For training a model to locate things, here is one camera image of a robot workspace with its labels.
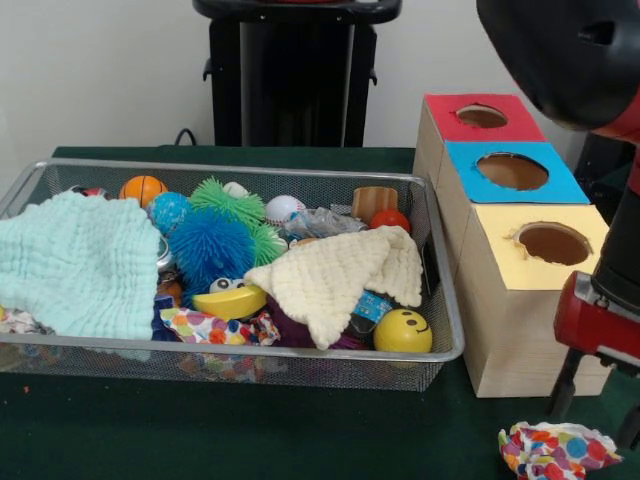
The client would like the orange basketball toy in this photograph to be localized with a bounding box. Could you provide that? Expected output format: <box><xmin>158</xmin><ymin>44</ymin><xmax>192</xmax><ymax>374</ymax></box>
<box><xmin>119</xmin><ymin>175</ymin><xmax>170</xmax><ymax>209</ymax></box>

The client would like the white baseball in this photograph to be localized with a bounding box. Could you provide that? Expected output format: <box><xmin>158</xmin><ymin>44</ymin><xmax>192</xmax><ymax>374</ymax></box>
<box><xmin>264</xmin><ymin>194</ymin><xmax>307</xmax><ymax>229</ymax></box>

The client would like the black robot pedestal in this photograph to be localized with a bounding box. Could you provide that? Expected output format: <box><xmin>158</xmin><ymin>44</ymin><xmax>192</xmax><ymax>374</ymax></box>
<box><xmin>192</xmin><ymin>0</ymin><xmax>404</xmax><ymax>148</ymax></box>

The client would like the wooden box with three holes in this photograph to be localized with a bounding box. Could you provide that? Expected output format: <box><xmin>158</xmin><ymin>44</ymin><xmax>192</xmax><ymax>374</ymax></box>
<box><xmin>413</xmin><ymin>92</ymin><xmax>626</xmax><ymax>399</ymax></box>

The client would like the yellow banana toy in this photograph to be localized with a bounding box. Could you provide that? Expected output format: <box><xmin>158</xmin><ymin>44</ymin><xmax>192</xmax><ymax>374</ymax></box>
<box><xmin>192</xmin><ymin>283</ymin><xmax>270</xmax><ymax>321</ymax></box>

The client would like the yellow smiley face ball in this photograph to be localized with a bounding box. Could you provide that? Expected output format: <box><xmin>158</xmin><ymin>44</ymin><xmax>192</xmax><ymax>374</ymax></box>
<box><xmin>373</xmin><ymin>308</ymin><xmax>434</xmax><ymax>354</ymax></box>

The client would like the green spiky rubber toy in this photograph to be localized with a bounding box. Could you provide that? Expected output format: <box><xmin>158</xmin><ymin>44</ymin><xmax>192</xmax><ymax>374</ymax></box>
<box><xmin>188</xmin><ymin>174</ymin><xmax>289</xmax><ymax>269</ymax></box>

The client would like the colourful polka dot cloth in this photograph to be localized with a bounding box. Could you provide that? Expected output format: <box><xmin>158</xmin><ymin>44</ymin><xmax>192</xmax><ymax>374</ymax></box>
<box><xmin>158</xmin><ymin>305</ymin><xmax>282</xmax><ymax>347</ymax></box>
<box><xmin>498</xmin><ymin>421</ymin><xmax>624</xmax><ymax>480</ymax></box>

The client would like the mint green muslin cloth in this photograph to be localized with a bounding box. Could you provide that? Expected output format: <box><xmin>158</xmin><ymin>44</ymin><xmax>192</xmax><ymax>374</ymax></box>
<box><xmin>0</xmin><ymin>191</ymin><xmax>164</xmax><ymax>341</ymax></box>

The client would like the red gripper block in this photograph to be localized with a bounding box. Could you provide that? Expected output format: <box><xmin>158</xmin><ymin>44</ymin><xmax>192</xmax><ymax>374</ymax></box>
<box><xmin>547</xmin><ymin>272</ymin><xmax>640</xmax><ymax>449</ymax></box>

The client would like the blue spiky rubber ball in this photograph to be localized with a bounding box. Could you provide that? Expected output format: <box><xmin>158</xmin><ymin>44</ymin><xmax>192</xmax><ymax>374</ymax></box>
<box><xmin>167</xmin><ymin>208</ymin><xmax>259</xmax><ymax>296</ymax></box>

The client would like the cream muslin cloth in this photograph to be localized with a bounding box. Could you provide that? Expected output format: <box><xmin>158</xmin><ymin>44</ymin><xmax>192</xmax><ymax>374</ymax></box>
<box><xmin>243</xmin><ymin>224</ymin><xmax>425</xmax><ymax>351</ymax></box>

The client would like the silver mesh bin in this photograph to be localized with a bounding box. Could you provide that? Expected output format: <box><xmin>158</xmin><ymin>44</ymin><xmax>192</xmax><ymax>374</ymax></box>
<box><xmin>0</xmin><ymin>158</ymin><xmax>466</xmax><ymax>394</ymax></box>

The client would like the red orange ball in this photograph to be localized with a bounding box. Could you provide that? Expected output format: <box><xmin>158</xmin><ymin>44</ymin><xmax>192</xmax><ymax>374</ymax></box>
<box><xmin>370</xmin><ymin>209</ymin><xmax>412</xmax><ymax>235</ymax></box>

